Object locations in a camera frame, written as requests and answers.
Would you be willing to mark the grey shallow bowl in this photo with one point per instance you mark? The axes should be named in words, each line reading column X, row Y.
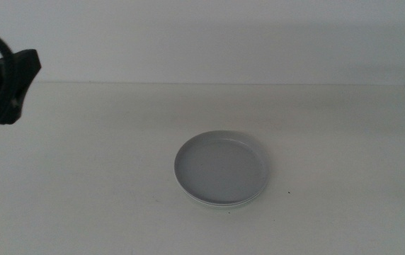
column 220, row 168

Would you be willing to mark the white shallow bowl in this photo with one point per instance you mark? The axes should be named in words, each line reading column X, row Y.
column 223, row 205

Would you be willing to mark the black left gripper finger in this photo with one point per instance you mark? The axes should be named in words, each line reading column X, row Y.
column 29, row 69

